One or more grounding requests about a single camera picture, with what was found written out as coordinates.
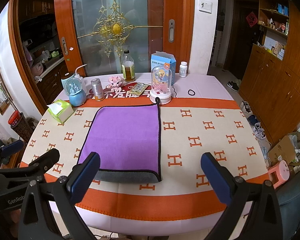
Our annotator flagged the purple and grey towel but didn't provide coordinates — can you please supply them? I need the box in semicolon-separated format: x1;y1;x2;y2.
78;103;162;184

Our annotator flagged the red lidded jar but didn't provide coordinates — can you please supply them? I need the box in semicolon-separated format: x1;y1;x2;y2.
8;110;21;126

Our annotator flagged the pink pig container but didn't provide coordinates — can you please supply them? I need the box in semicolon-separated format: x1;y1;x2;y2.
268;160;290;189

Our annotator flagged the green tissue pack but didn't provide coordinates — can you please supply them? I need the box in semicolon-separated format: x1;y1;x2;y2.
47;99;74;124

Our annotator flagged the orange H-pattern table blanket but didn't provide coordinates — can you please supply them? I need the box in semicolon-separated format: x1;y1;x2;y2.
21;98;268;222

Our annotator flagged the cardboard box on floor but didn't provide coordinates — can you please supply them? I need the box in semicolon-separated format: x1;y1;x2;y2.
268;131;300;166

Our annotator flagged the blue castle snow globe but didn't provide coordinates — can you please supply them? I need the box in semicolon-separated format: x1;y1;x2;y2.
61;73;87;107

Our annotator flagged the silver aluminium can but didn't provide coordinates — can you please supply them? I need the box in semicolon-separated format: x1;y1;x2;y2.
91;78;104;101

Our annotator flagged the black sneaker on floor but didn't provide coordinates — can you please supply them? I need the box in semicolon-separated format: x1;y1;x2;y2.
226;81;239;92

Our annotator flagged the wooden cabinet with shelves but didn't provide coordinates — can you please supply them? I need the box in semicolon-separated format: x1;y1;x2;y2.
239;0;300;145

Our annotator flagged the pink brick pig figure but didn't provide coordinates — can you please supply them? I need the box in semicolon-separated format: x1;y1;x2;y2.
107;76;124;89

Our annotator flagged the red printed table mat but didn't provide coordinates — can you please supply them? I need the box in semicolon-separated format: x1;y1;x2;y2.
86;81;178;100

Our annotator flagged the pink dome music box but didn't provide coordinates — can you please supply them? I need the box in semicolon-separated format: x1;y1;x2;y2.
150;66;172;105

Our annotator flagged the white pill bottle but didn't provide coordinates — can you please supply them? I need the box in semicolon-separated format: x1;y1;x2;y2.
179;61;188;77

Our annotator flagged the pill blister pack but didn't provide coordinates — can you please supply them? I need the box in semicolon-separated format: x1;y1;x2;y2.
129;83;148;96

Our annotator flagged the glass bottle with amber liquid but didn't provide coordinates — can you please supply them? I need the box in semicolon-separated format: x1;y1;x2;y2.
121;50;135;82

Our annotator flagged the blue duck eye-mask box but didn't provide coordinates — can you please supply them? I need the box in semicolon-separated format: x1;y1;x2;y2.
151;51;177;84

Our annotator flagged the glass sliding door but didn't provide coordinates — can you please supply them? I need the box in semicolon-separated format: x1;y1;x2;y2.
54;0;194;76

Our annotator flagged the white charger with cable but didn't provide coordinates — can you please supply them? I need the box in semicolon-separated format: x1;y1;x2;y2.
75;64;87;94

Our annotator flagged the white wall switch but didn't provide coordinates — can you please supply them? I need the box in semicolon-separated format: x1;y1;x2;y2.
199;0;212;14

